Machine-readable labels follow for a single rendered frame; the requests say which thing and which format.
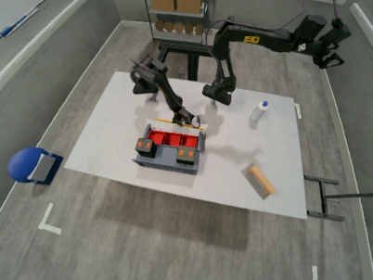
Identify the red open bin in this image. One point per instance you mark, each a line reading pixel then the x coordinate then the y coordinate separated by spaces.
pixel 189 140
pixel 156 136
pixel 172 139

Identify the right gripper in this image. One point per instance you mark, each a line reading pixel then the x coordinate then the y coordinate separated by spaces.
pixel 178 120

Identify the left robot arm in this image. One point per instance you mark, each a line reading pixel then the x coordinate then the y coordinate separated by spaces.
pixel 278 41

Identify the grey metal shelf rack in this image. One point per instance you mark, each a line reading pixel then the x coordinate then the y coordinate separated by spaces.
pixel 165 157

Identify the sanding float with wooden handle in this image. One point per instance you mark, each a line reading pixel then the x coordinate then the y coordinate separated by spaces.
pixel 262 186

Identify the white bottle with blue cap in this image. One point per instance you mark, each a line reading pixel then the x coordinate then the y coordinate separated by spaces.
pixel 259 111

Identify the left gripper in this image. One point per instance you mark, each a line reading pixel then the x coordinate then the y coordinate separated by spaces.
pixel 319 49

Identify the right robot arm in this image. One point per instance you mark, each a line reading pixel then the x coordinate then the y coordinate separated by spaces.
pixel 141 85

